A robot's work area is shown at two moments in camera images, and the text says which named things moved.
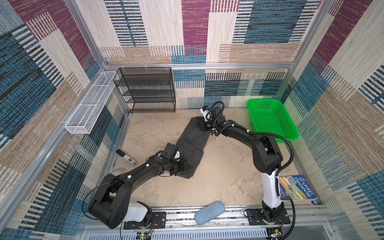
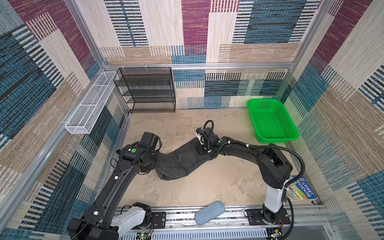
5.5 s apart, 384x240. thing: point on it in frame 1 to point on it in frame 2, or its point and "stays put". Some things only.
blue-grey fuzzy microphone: [209, 212] stays put
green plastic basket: [269, 115] stays put
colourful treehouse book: [296, 187] stays put
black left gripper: [183, 166] to [159, 161]
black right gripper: [204, 127] to [205, 152]
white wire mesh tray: [85, 117] stays put
